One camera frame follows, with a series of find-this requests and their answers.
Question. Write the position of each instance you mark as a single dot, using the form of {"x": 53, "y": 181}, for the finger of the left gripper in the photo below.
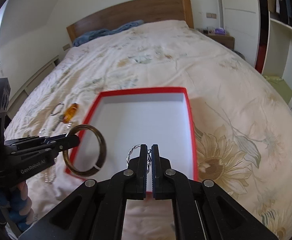
{"x": 32, "y": 141}
{"x": 50, "y": 150}

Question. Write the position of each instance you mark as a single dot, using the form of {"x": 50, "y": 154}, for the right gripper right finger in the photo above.
{"x": 202, "y": 210}

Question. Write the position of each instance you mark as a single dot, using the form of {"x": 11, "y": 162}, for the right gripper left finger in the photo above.
{"x": 95, "y": 210}

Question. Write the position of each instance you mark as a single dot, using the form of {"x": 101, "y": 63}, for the thin silver bangle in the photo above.
{"x": 57, "y": 109}

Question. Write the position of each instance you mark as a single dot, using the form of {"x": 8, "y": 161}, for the amber orange bangle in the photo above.
{"x": 70, "y": 113}

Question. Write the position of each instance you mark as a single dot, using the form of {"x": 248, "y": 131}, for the dark brown bangle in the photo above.
{"x": 102, "y": 151}

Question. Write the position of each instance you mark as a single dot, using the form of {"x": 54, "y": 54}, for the red white jewelry box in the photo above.
{"x": 160, "y": 115}

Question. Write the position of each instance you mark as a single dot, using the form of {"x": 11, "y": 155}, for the gloved left hand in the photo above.
{"x": 19, "y": 207}

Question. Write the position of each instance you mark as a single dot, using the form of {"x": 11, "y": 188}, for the low white radiator cabinet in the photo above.
{"x": 26, "y": 89}

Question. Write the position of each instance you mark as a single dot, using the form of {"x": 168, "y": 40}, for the floral cream bed duvet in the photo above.
{"x": 210, "y": 113}

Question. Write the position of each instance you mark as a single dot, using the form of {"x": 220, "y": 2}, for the blue pillow left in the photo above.
{"x": 88, "y": 36}

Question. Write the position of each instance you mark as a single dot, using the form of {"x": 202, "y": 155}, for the blue pillow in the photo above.
{"x": 88, "y": 36}
{"x": 126, "y": 26}

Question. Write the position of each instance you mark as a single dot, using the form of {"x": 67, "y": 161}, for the blue pillow right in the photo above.
{"x": 126, "y": 26}

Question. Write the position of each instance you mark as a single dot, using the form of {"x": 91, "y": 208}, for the wooden nightstand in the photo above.
{"x": 222, "y": 38}

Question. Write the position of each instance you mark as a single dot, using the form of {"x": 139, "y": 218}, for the white wardrobe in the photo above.
{"x": 265, "y": 42}

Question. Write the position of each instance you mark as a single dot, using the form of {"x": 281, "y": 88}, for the purple tissue box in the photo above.
{"x": 220, "y": 31}

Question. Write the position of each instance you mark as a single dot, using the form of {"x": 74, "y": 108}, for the wooden headboard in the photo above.
{"x": 145, "y": 10}

